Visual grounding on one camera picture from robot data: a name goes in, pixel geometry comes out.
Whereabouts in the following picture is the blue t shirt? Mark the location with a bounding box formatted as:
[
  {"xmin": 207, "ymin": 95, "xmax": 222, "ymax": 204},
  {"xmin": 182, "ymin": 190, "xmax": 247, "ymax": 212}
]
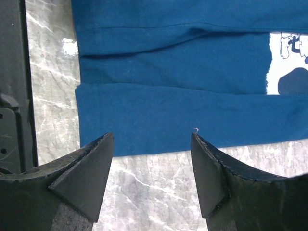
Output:
[{"xmin": 72, "ymin": 0, "xmax": 308, "ymax": 156}]

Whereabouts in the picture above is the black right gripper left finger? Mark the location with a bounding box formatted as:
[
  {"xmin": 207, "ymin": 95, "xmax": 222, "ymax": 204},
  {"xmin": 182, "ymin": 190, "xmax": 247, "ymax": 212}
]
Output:
[{"xmin": 0, "ymin": 133, "xmax": 114, "ymax": 231}]

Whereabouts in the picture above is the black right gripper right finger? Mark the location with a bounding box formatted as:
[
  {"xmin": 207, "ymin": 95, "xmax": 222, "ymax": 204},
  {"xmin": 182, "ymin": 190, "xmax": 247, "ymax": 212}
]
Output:
[{"xmin": 191, "ymin": 133, "xmax": 308, "ymax": 231}]

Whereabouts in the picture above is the black base beam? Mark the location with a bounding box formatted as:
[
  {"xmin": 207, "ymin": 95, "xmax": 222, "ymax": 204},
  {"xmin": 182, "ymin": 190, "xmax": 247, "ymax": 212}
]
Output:
[{"xmin": 0, "ymin": 0, "xmax": 38, "ymax": 175}]

